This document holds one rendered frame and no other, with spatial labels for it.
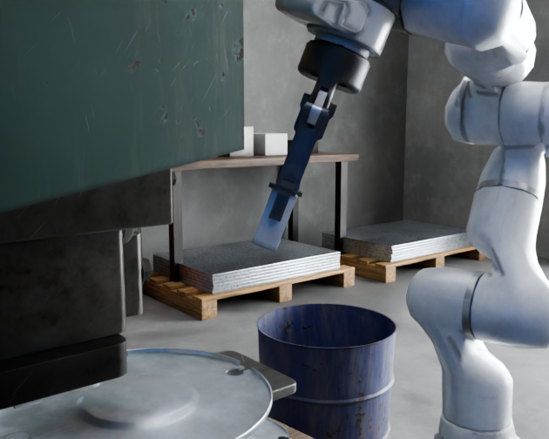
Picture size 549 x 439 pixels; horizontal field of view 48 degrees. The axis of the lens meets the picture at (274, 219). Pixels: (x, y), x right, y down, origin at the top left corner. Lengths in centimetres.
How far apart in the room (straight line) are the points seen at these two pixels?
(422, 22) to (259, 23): 423
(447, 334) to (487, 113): 37
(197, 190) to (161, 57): 416
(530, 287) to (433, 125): 497
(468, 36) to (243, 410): 47
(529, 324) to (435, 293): 15
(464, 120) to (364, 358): 86
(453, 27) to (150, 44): 39
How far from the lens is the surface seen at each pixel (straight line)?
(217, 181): 469
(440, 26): 74
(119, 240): 57
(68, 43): 42
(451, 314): 105
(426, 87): 601
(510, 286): 102
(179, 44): 46
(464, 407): 109
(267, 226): 71
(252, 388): 73
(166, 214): 56
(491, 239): 106
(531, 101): 107
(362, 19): 68
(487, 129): 110
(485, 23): 73
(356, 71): 69
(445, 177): 587
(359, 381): 178
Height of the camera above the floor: 108
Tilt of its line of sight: 9 degrees down
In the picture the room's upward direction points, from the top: straight up
